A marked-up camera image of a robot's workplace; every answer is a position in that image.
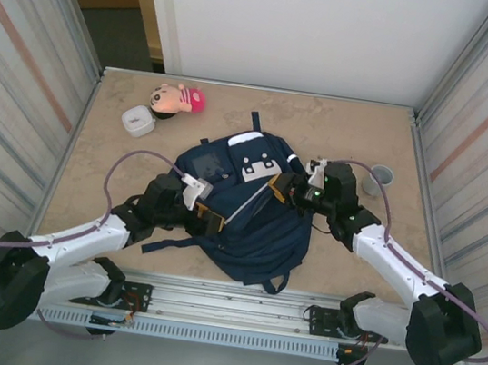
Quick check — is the navy blue student backpack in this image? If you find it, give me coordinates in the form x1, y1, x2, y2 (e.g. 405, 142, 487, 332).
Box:
136, 97, 330, 300

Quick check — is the grey cup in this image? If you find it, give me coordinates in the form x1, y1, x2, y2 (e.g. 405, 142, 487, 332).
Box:
359, 162, 397, 200

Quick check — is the small white square container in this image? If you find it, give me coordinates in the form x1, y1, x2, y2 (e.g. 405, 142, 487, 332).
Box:
118, 102, 159, 141

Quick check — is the pink plush doll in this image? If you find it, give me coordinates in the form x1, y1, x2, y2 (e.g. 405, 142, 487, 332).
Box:
146, 80, 210, 127

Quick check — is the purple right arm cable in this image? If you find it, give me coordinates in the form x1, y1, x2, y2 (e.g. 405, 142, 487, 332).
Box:
294, 155, 488, 365

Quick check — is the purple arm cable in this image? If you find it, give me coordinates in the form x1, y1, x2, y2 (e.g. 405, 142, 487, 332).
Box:
294, 155, 488, 365
0, 130, 189, 352

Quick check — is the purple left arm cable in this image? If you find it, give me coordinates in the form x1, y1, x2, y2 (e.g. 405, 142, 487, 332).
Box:
0, 130, 189, 352

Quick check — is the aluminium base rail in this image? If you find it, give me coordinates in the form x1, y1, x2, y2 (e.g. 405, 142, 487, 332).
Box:
24, 251, 480, 364

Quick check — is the aluminium frame bar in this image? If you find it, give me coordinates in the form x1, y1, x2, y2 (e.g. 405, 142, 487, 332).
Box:
96, 60, 424, 127

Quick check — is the grey slotted cable duct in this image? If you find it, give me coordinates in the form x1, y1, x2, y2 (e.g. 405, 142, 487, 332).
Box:
33, 300, 343, 365

